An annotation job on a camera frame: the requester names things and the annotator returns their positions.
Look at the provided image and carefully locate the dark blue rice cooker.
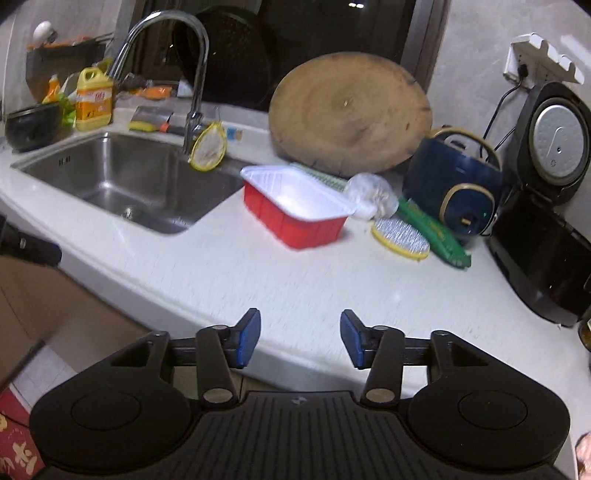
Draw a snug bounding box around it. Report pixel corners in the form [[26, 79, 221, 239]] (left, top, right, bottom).
[[403, 126, 504, 245]]

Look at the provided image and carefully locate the chrome kitchen faucet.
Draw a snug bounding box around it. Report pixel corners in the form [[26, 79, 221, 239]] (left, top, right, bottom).
[[108, 11, 211, 155]]

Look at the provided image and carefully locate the black wok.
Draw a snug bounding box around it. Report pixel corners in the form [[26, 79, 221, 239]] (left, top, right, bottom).
[[173, 9, 273, 114]]

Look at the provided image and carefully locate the green snack packet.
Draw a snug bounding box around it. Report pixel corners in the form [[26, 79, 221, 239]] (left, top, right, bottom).
[[397, 196, 472, 269]]

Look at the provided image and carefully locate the black bowl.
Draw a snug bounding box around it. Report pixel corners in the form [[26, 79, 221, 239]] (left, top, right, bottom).
[[4, 104, 63, 153]]

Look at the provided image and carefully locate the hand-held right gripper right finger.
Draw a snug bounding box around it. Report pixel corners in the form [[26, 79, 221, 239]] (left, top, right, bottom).
[[340, 309, 492, 408]]

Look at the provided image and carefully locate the brown cabinet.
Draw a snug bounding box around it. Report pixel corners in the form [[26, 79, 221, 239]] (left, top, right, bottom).
[[0, 256, 153, 384]]

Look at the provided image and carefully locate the white wall socket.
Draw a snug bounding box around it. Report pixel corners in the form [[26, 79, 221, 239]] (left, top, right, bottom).
[[503, 41, 539, 86]]

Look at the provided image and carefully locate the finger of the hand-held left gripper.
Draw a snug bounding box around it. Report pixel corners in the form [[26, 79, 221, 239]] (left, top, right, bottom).
[[0, 215, 63, 267]]

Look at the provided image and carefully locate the clear plastic bag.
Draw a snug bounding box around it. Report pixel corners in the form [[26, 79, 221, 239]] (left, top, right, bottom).
[[344, 172, 400, 221]]

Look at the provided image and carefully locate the round foil lid yellow rim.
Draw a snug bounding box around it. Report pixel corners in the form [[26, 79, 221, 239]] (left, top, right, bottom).
[[370, 218, 431, 261]]

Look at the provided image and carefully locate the stainless steel sink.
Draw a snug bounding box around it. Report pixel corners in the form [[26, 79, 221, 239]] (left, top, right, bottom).
[[11, 131, 245, 235]]

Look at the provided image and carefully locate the red plastic food tray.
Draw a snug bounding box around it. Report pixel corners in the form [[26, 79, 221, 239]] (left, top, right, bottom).
[[240, 165, 357, 250]]

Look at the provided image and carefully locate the yellow dish soap bottle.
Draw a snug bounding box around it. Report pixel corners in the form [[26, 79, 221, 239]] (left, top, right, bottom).
[[75, 67, 115, 132]]

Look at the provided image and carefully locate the yellow rimmed mesh scrubber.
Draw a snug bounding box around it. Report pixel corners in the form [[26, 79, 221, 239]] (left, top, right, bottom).
[[188, 121, 228, 172]]

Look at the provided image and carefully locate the orange packet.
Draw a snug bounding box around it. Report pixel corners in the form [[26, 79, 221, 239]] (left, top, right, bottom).
[[139, 83, 178, 100]]

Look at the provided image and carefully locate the pink cloth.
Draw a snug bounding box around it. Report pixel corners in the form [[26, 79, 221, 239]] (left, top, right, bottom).
[[575, 433, 591, 480]]

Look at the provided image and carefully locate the black rice cooker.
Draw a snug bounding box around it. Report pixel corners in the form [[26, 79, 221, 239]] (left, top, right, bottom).
[[487, 80, 591, 328]]

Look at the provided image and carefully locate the green plastic bag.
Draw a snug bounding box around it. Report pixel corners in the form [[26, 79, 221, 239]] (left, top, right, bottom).
[[58, 92, 77, 128]]

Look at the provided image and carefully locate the black power cable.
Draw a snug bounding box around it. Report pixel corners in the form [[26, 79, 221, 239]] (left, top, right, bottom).
[[482, 67, 529, 153]]

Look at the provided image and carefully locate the red printed box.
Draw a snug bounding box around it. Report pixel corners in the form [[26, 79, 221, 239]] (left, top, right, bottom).
[[0, 385, 47, 480]]

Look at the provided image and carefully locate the dark window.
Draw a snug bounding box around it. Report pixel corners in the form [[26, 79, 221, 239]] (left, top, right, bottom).
[[139, 0, 451, 112]]

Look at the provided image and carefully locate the green striped white packet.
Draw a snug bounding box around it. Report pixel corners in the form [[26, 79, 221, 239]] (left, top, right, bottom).
[[290, 161, 349, 192]]

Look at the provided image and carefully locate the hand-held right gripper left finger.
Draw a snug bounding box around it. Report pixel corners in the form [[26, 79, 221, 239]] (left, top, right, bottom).
[[108, 308, 262, 411]]

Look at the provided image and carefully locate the round wooden cutting board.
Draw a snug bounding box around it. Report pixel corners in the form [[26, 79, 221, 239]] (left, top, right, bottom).
[[269, 52, 433, 178]]

